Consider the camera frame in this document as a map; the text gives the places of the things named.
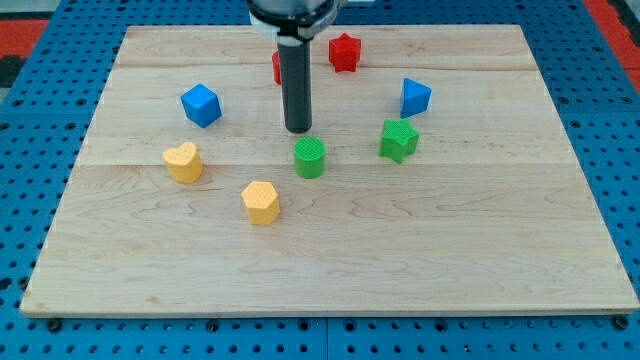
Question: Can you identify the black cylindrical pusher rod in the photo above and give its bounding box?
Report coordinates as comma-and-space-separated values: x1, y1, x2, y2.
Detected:
278, 42, 312, 134

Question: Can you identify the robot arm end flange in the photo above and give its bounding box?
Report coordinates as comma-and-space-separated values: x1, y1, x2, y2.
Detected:
247, 0, 347, 42

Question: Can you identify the blue cube block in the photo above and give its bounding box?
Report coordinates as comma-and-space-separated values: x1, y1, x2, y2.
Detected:
180, 84, 222, 128

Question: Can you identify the red star block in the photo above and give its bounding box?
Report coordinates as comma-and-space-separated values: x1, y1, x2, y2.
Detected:
328, 33, 362, 73

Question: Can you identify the green cylinder block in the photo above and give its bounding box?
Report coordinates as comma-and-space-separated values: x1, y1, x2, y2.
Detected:
293, 136, 326, 179

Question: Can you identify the blue triangle block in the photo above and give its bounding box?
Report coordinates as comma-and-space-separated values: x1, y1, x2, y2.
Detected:
400, 78, 432, 118

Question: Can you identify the yellow hexagon block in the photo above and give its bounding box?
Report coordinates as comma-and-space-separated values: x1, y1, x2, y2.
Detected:
241, 181, 280, 226

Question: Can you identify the wooden board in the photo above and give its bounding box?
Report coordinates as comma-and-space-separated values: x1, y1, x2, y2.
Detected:
21, 25, 639, 318

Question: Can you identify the green star block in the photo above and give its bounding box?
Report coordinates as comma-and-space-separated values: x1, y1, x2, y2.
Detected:
379, 119, 420, 163

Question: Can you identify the yellow heart block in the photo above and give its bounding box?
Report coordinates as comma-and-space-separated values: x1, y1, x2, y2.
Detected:
162, 142, 203, 183

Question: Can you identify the red block behind rod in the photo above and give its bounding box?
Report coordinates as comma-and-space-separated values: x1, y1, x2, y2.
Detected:
271, 51, 282, 85

